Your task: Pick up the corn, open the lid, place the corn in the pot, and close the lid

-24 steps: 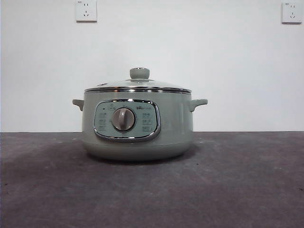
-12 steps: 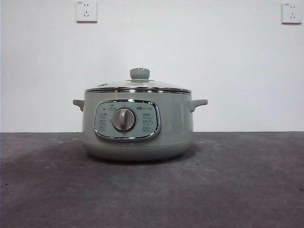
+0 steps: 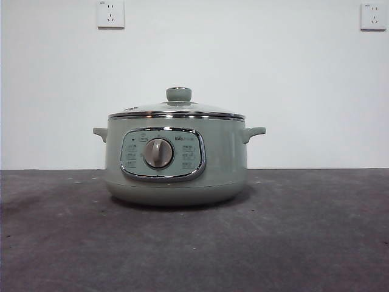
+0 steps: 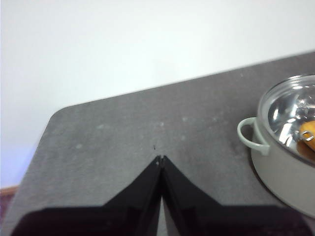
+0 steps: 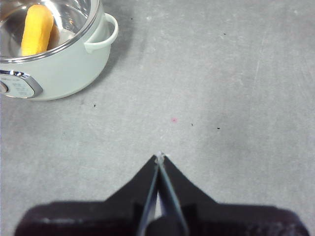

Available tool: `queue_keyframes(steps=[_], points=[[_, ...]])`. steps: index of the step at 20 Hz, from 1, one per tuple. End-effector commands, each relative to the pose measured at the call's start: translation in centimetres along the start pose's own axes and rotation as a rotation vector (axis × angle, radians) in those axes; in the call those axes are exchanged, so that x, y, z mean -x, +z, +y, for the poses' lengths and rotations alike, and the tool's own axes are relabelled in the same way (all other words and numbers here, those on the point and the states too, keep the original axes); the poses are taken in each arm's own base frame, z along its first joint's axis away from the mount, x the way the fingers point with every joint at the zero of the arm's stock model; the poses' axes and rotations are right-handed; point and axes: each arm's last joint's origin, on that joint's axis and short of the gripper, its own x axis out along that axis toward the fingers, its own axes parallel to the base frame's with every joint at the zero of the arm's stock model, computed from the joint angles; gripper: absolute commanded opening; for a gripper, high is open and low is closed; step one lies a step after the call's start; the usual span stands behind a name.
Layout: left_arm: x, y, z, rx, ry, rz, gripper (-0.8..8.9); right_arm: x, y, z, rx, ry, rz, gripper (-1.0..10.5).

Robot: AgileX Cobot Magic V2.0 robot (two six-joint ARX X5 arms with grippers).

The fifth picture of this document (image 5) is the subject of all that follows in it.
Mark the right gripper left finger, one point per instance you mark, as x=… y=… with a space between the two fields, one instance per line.
x=98 y=218

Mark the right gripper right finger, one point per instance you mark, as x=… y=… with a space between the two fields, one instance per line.
x=221 y=221

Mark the yellow corn cob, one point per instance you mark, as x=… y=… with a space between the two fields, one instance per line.
x=37 y=29

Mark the pale green electric cooking pot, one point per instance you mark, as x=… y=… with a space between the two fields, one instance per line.
x=71 y=71

